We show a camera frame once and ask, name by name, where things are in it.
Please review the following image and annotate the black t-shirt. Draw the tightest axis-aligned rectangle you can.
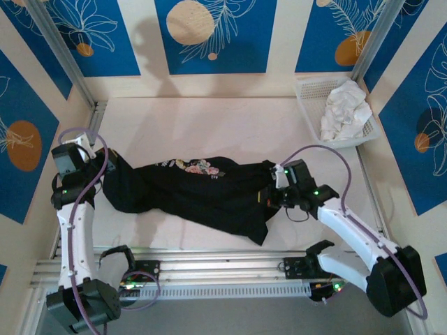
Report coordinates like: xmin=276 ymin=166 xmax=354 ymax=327
xmin=101 ymin=149 xmax=284 ymax=247

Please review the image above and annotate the white crumpled cloth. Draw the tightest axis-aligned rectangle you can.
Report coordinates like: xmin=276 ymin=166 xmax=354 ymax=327
xmin=319 ymin=79 xmax=374 ymax=142

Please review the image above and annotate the white perforated plastic basket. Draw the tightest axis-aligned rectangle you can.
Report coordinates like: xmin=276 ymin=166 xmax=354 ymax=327
xmin=292 ymin=75 xmax=382 ymax=151

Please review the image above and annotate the black controller board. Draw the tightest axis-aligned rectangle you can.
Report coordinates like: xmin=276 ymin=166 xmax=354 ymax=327
xmin=117 ymin=275 xmax=147 ymax=291
xmin=309 ymin=281 xmax=346 ymax=304

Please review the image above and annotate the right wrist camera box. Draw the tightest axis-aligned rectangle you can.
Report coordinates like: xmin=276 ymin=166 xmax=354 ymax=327
xmin=271 ymin=163 xmax=289 ymax=190

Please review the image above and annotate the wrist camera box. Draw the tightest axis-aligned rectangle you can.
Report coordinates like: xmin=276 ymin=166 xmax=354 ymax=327
xmin=271 ymin=163 xmax=289 ymax=190
xmin=64 ymin=137 xmax=96 ymax=162

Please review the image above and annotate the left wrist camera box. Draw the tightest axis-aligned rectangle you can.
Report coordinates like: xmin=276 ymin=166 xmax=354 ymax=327
xmin=64 ymin=137 xmax=96 ymax=162

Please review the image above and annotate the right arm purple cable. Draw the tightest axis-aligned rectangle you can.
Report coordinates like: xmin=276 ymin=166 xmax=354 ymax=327
xmin=278 ymin=144 xmax=429 ymax=320

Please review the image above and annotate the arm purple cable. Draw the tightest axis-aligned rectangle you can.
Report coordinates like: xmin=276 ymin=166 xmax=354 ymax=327
xmin=58 ymin=127 xmax=162 ymax=335
xmin=278 ymin=144 xmax=429 ymax=320

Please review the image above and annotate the aluminium side rail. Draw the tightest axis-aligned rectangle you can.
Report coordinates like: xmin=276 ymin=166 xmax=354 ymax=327
xmin=355 ymin=146 xmax=395 ymax=252
xmin=52 ymin=100 xmax=108 ymax=259

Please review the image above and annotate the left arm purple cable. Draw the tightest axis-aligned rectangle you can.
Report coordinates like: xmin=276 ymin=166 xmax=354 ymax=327
xmin=58 ymin=127 xmax=162 ymax=335

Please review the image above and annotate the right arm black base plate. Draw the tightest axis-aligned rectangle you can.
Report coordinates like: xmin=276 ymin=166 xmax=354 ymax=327
xmin=283 ymin=256 xmax=347 ymax=280

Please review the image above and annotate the aluminium mounting rail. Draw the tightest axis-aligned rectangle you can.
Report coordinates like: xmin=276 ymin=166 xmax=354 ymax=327
xmin=29 ymin=249 xmax=415 ymax=289

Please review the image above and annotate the slotted grey cable duct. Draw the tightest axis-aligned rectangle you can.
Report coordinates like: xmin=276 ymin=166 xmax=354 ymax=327
xmin=118 ymin=281 xmax=312 ymax=303

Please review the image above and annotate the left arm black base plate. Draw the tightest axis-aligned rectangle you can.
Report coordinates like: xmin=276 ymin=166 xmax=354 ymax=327
xmin=120 ymin=260 xmax=161 ymax=284

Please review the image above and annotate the aluminium frame post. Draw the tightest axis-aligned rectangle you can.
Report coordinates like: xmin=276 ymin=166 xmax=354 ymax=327
xmin=351 ymin=0 xmax=408 ymax=83
xmin=26 ymin=0 xmax=99 ymax=109

